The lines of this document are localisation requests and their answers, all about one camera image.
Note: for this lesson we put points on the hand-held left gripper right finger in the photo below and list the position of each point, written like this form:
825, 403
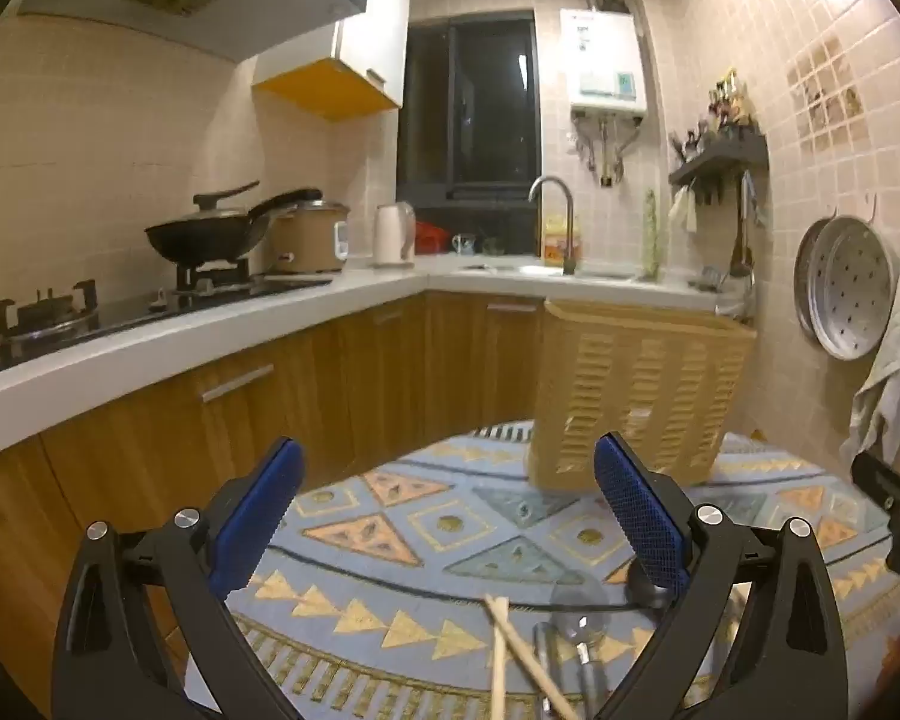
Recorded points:
637, 517

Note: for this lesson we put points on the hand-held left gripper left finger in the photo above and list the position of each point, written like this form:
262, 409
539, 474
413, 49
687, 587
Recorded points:
266, 510

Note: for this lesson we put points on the metal spoon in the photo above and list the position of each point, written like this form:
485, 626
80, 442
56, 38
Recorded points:
579, 626

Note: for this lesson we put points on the yellow plastic utensil basket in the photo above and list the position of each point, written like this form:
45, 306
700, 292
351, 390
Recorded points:
645, 375

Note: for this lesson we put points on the wooden chopstick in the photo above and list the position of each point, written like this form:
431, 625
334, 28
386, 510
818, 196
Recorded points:
499, 682
532, 664

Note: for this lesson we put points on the wooden kitchen cabinets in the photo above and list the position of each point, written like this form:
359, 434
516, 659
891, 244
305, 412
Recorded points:
270, 420

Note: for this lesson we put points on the grey hanging towel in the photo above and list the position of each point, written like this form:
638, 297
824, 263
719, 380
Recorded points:
892, 382

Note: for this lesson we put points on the patterned blue tablecloth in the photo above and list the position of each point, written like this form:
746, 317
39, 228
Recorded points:
420, 585

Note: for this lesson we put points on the white countertop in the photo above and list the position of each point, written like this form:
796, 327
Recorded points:
270, 322

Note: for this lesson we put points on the perforated metal steamer tray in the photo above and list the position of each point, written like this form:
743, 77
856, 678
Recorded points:
859, 292

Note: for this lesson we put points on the black gas stove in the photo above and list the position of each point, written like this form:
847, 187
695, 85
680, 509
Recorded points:
120, 315

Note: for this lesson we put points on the beige rice cooker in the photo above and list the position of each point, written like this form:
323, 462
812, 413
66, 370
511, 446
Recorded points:
307, 240

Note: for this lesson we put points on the metal sink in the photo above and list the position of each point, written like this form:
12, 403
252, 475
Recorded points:
525, 268

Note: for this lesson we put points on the hanging ladle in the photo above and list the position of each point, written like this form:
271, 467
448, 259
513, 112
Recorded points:
739, 247

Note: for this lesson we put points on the black wok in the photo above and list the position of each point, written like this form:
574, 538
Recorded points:
202, 240

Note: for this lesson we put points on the green plant sprig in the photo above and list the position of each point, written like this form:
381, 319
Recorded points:
652, 232

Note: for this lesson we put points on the yellow bottle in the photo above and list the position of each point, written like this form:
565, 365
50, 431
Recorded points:
555, 240

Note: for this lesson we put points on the white electric kettle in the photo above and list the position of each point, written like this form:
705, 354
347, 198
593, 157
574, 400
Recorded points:
391, 236

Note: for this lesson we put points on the black wok lid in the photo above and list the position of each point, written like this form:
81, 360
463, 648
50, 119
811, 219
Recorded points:
210, 214

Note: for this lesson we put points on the hanging spatula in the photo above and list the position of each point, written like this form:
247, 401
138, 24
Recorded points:
756, 202

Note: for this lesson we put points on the metal faucet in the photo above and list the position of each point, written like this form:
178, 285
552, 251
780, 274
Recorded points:
568, 217

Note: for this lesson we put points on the white hanging cloth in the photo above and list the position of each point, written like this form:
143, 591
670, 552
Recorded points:
682, 210

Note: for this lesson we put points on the red container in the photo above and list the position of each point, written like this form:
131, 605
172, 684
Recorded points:
431, 240

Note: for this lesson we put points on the small cup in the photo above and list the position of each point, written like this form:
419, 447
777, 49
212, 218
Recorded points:
463, 244

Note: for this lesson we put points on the water heater pipes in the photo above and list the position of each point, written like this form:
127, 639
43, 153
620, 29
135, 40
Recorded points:
607, 150

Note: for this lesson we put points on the row of condiment bottles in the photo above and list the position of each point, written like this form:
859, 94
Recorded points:
731, 105

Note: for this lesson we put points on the dark window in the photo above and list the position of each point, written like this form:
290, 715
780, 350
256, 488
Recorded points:
465, 105

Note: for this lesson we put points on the white water heater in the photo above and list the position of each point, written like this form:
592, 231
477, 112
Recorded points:
600, 52

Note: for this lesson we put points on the range hood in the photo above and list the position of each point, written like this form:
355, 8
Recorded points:
195, 15

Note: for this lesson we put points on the black wall shelf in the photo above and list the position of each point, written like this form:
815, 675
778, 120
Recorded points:
720, 157

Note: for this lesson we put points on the white wall cabinet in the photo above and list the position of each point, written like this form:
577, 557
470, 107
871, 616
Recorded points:
367, 15

